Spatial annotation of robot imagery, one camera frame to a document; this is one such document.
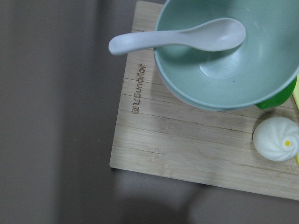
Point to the bamboo cutting board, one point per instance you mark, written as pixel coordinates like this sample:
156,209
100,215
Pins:
159,134

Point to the white plastic spoon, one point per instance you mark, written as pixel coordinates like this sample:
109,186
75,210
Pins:
216,35

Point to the green bowl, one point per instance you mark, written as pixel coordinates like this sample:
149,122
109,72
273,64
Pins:
263,65

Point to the white toy bun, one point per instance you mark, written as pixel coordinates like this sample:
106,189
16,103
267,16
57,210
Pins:
277,138

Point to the green toy vegetable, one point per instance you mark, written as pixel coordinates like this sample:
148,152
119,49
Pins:
279,98

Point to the yellow plastic knife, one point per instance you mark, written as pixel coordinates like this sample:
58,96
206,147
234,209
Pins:
296,93

